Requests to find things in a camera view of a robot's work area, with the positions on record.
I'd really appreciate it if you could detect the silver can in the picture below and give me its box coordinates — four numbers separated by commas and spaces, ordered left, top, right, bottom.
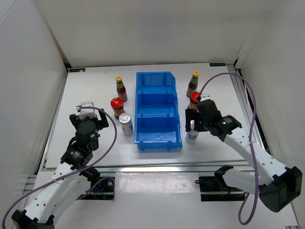
119, 113, 133, 136
185, 120, 199, 143

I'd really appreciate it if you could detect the red-lid sauce jar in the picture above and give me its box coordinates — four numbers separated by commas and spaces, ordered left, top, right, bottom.
187, 91, 201, 109
111, 97, 125, 119

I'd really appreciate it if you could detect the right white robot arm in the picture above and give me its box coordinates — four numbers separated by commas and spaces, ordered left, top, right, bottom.
185, 99, 303, 212

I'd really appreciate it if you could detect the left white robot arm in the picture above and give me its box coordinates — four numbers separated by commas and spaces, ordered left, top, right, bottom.
11, 103, 115, 229

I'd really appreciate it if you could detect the right tall sauce bottle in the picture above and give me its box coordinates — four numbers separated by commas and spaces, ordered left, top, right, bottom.
186, 71, 200, 98

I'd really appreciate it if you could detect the tall sauce bottle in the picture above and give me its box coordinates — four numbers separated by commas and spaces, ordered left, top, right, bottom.
186, 71, 200, 98
115, 76, 128, 102

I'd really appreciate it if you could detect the left tall sauce bottle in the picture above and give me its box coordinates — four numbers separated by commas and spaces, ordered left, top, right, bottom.
115, 76, 128, 102

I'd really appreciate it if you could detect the blue three-compartment plastic bin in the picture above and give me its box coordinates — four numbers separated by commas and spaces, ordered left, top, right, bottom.
134, 72, 183, 151

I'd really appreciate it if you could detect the left black corner label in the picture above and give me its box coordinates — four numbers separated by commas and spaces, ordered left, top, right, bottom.
69, 68, 85, 73

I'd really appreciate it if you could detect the black corner label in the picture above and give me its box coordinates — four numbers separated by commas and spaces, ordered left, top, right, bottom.
209, 62, 226, 67
69, 68, 85, 73

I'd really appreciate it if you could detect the right black corner label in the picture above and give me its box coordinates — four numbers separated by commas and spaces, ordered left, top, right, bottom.
209, 62, 226, 67

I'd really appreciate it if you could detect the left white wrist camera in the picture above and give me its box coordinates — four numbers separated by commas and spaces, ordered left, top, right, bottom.
76, 101, 97, 121

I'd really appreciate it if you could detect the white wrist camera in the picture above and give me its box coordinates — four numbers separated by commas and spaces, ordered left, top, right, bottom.
197, 94, 212, 102
76, 101, 97, 121

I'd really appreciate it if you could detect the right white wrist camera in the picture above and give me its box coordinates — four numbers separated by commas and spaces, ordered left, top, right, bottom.
197, 94, 212, 102

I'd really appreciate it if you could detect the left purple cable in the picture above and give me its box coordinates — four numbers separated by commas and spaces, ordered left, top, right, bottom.
1, 106, 118, 227

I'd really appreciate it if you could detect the front aluminium rail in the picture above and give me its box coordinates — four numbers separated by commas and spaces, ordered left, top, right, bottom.
26, 160, 270, 186

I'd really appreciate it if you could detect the aluminium rail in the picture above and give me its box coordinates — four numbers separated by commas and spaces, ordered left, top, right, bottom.
225, 66, 270, 153
26, 160, 270, 186

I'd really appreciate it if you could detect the right aluminium rail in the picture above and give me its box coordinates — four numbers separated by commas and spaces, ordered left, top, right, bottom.
225, 66, 270, 153

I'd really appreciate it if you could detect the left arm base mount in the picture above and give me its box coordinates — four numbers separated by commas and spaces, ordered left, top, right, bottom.
77, 177, 115, 200

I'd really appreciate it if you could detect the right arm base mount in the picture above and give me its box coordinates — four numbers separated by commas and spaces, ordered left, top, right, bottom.
195, 177, 245, 202

